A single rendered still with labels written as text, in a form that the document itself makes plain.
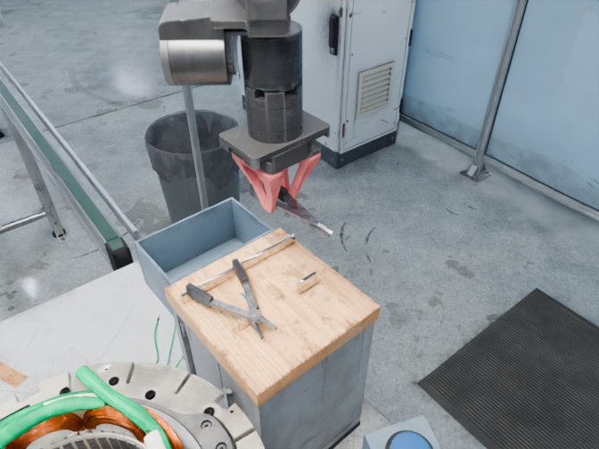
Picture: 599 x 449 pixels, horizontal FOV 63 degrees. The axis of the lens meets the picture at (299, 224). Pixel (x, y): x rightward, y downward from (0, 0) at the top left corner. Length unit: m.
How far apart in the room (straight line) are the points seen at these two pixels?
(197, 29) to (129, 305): 0.69
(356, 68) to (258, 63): 2.15
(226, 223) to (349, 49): 1.83
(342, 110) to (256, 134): 2.15
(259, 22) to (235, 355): 0.35
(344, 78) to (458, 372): 1.48
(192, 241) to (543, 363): 1.53
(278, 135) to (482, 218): 2.17
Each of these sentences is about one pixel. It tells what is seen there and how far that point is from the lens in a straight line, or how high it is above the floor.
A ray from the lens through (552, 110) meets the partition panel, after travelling 2.59.
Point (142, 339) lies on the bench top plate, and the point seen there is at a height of 0.78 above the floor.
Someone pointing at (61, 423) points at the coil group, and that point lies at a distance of 0.49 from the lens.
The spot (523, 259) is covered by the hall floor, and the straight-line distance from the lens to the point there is 2.44.
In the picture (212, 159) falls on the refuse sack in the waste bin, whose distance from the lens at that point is 1.93.
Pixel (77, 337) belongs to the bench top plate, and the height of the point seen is 0.78.
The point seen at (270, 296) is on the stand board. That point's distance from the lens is 0.62.
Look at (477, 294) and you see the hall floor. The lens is 2.20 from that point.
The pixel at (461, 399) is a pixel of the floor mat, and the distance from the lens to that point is 1.85.
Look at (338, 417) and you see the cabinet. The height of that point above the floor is 0.86.
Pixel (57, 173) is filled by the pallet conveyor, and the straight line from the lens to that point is 1.55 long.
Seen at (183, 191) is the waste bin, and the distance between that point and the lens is 2.03.
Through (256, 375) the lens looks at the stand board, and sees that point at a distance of 0.55.
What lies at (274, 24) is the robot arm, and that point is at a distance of 0.43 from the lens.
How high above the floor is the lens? 1.52
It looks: 39 degrees down
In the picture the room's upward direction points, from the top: straight up
